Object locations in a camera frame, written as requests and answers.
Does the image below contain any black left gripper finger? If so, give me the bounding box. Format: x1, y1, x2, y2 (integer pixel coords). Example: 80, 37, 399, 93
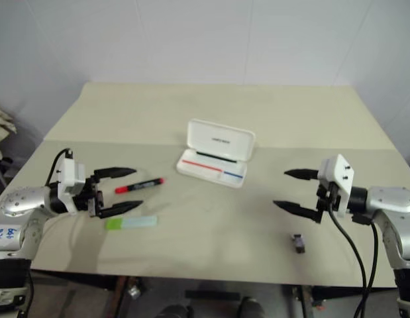
98, 200, 144, 219
93, 167, 138, 182

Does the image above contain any white open pencil case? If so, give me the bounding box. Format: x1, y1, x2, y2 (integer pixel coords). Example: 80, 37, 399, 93
176, 119, 257, 190

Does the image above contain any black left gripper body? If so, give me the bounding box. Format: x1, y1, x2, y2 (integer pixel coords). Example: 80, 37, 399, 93
72, 178, 104, 218

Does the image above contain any green capped clear ruler box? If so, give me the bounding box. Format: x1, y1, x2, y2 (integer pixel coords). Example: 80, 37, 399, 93
105, 215, 158, 230

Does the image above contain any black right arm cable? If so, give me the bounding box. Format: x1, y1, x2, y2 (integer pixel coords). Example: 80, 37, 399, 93
327, 185, 380, 318

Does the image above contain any dark rounded shape under table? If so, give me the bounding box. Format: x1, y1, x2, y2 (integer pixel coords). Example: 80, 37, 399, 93
238, 296, 266, 318

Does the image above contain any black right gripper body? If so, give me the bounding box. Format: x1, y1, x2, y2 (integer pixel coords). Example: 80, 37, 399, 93
315, 180, 342, 213

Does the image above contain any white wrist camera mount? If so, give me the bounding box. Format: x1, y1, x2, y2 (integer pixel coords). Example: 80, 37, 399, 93
57, 157, 87, 215
318, 154, 356, 218

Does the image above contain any small dark binder clip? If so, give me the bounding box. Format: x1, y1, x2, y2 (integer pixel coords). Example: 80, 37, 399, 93
290, 233, 307, 254

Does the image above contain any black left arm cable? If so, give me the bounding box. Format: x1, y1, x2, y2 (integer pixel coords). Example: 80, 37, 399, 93
28, 148, 75, 318

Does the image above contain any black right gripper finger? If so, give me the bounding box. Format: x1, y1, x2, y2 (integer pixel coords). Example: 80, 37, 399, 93
283, 168, 319, 182
272, 200, 324, 224

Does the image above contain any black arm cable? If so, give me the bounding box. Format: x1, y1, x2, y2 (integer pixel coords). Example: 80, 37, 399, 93
28, 148, 75, 318
327, 185, 380, 318

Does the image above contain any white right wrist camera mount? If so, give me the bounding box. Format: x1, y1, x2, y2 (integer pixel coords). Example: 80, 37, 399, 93
318, 154, 356, 218

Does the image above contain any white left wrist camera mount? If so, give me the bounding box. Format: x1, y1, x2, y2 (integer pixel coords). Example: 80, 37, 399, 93
57, 157, 87, 215

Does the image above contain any red and black marker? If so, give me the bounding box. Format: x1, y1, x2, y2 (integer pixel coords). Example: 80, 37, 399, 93
114, 178, 166, 195

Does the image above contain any metal table frame bracket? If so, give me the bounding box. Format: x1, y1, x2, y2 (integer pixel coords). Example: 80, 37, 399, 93
125, 278, 142, 301

